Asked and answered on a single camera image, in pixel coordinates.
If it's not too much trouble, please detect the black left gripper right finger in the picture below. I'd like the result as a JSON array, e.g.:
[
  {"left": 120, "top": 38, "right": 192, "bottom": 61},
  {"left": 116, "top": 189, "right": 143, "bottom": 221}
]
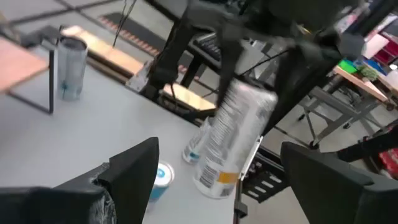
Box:
[{"left": 279, "top": 141, "right": 398, "bottom": 224}]

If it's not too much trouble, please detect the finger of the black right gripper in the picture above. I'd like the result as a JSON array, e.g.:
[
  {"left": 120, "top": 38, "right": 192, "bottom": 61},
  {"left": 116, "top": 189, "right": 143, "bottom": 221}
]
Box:
[
  {"left": 215, "top": 33, "right": 247, "bottom": 106},
  {"left": 260, "top": 42, "right": 343, "bottom": 138}
]

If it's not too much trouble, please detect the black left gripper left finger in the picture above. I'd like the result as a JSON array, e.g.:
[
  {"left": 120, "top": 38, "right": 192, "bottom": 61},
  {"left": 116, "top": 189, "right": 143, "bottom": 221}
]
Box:
[{"left": 0, "top": 136, "right": 160, "bottom": 224}]

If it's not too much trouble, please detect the blue silver Red Bull can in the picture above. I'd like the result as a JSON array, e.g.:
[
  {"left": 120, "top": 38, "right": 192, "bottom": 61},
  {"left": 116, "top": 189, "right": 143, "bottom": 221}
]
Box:
[{"left": 148, "top": 160, "right": 175, "bottom": 203}]

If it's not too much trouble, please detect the white Celsius can black lid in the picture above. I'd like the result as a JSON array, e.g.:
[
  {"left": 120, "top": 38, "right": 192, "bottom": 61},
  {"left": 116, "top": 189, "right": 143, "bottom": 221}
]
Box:
[{"left": 192, "top": 79, "right": 279, "bottom": 200}]

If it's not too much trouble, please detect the black keyboard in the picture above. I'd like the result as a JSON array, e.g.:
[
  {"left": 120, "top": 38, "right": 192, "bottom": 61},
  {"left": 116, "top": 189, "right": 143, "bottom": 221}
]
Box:
[{"left": 192, "top": 32, "right": 223, "bottom": 62}]

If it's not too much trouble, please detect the green plastic bin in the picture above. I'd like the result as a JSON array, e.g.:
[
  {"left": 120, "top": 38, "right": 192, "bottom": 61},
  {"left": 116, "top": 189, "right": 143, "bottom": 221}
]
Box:
[{"left": 338, "top": 58, "right": 358, "bottom": 75}]

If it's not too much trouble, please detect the wooden workbench with bins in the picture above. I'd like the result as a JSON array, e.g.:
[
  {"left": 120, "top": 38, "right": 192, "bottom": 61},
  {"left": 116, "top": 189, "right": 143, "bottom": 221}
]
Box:
[{"left": 332, "top": 63, "right": 392, "bottom": 103}]

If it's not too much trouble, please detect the black mat with orange stripes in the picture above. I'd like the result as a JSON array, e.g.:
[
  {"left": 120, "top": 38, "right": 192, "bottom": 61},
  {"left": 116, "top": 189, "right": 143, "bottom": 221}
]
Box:
[{"left": 99, "top": 11, "right": 195, "bottom": 68}]

